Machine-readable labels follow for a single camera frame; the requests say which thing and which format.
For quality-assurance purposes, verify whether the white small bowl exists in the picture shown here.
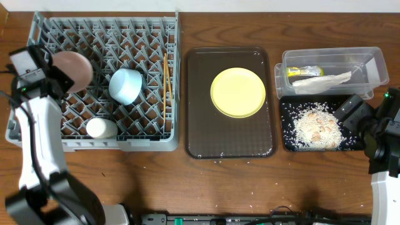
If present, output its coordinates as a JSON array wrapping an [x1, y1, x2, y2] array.
[[52, 51, 93, 93]]

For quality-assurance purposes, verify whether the white cup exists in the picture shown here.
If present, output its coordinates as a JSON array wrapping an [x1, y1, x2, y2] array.
[[86, 117, 118, 139]]

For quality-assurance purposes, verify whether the light blue bowl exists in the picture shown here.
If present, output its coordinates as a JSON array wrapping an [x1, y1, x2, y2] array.
[[109, 68, 143, 106]]

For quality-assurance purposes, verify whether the yellow round plate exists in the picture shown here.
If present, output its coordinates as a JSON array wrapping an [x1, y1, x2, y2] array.
[[210, 67, 266, 119]]

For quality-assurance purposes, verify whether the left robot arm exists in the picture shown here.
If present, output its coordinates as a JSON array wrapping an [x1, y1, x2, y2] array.
[[5, 44, 134, 225]]

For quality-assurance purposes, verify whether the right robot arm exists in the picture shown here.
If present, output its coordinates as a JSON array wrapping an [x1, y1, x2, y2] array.
[[334, 87, 399, 225]]

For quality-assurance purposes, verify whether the clear plastic waste bin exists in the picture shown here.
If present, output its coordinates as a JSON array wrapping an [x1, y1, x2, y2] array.
[[274, 47, 389, 99]]

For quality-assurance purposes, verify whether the black food waste tray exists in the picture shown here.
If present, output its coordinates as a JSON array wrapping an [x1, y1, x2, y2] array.
[[279, 95, 363, 152]]

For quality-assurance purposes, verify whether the grey dishwasher rack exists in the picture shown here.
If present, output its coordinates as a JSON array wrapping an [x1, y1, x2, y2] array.
[[5, 11, 182, 153]]

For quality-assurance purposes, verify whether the pile of rice and nuts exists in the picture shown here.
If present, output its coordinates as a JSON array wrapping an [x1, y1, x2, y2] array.
[[293, 103, 346, 151]]

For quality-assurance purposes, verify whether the crumpled white paper napkin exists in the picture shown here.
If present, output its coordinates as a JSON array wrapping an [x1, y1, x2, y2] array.
[[292, 72, 352, 94]]

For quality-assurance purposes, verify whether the yellow snack wrapper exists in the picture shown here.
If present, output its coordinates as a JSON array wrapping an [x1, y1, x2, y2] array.
[[287, 66, 324, 77]]

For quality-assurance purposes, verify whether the dark brown serving tray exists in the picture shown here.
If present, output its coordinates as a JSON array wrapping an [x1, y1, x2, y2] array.
[[185, 46, 278, 159]]

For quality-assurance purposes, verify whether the black rail at table edge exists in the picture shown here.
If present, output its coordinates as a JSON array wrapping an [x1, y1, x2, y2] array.
[[136, 206, 372, 225]]

